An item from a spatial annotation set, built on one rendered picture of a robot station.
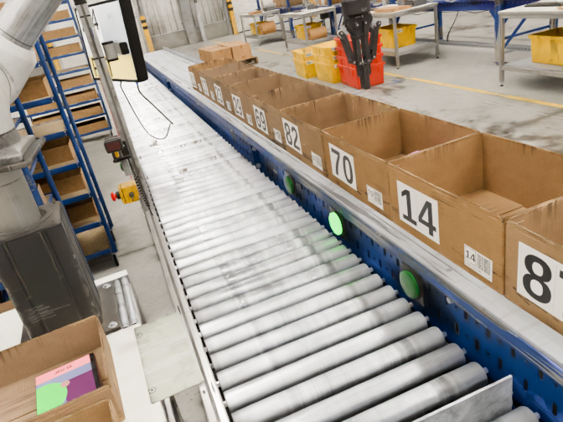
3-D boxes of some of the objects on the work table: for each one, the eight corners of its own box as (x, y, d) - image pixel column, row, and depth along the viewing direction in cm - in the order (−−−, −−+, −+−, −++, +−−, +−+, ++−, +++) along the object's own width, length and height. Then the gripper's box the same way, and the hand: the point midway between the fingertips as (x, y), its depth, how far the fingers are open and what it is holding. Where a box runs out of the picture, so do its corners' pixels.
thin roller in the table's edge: (128, 280, 158) (126, 275, 157) (140, 327, 134) (137, 321, 133) (121, 282, 157) (120, 277, 156) (132, 330, 133) (131, 324, 132)
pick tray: (-55, 412, 114) (-75, 380, 110) (111, 344, 126) (97, 312, 122) (-81, 516, 90) (-109, 481, 86) (126, 419, 102) (111, 383, 98)
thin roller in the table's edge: (120, 283, 157) (118, 278, 156) (131, 331, 133) (128, 325, 132) (114, 285, 156) (112, 280, 156) (123, 333, 132) (121, 327, 131)
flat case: (39, 439, 99) (37, 433, 98) (37, 382, 115) (34, 377, 114) (106, 406, 104) (104, 401, 103) (95, 356, 120) (93, 351, 119)
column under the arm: (18, 368, 124) (-42, 258, 110) (25, 316, 146) (-24, 218, 132) (121, 329, 131) (77, 220, 117) (112, 284, 153) (74, 188, 139)
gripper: (338, 3, 123) (351, 96, 133) (384, -8, 126) (393, 84, 136) (326, 3, 130) (338, 92, 140) (369, -8, 133) (379, 80, 143)
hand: (364, 75), depth 137 cm, fingers closed
